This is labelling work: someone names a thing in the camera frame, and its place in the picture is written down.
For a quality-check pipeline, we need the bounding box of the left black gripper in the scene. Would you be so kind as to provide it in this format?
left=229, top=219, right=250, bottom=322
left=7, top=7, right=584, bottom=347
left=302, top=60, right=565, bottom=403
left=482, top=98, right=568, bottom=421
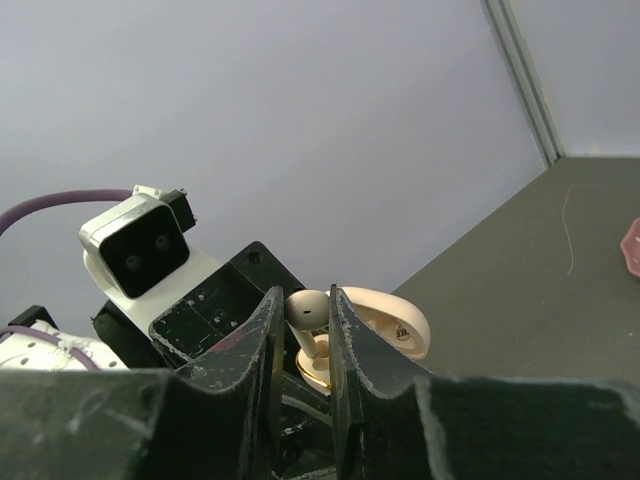
left=90, top=241, right=304, bottom=369

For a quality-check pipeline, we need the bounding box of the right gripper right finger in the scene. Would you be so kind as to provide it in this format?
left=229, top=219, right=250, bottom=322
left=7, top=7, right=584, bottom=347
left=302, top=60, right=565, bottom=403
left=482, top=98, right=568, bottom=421
left=329, top=287, right=639, bottom=479

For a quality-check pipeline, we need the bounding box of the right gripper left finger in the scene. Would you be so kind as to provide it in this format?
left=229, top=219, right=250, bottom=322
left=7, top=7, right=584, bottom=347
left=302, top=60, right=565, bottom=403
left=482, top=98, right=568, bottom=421
left=1, top=287, right=285, bottom=479

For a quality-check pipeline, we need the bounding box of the white earbud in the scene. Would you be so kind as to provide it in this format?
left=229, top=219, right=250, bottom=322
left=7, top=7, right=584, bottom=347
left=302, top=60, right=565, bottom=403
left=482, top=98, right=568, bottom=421
left=285, top=289, right=329, bottom=359

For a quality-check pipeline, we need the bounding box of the white earbud charging case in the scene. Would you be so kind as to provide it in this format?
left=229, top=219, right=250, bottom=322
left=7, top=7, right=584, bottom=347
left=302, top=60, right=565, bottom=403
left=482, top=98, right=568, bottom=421
left=295, top=286, right=431, bottom=396

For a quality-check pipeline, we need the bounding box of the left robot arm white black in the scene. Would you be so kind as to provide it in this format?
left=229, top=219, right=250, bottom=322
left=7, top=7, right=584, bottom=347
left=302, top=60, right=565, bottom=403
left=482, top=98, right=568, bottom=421
left=1, top=241, right=303, bottom=371

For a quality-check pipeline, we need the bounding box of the pink polka dot plate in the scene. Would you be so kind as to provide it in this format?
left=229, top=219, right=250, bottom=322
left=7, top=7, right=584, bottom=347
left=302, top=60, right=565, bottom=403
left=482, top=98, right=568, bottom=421
left=620, top=218, right=640, bottom=278

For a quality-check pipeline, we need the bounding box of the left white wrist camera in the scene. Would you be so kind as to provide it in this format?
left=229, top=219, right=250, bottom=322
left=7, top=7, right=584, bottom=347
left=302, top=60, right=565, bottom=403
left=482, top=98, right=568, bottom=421
left=78, top=185, right=222, bottom=328

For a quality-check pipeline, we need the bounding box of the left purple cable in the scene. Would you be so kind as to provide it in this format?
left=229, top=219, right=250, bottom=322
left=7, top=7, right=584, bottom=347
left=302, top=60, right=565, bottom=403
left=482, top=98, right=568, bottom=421
left=0, top=188, right=136, bottom=372

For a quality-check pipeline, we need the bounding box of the aluminium frame rail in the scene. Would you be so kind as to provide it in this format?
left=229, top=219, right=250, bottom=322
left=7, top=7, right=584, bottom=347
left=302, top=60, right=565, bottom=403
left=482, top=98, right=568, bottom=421
left=482, top=0, right=565, bottom=167

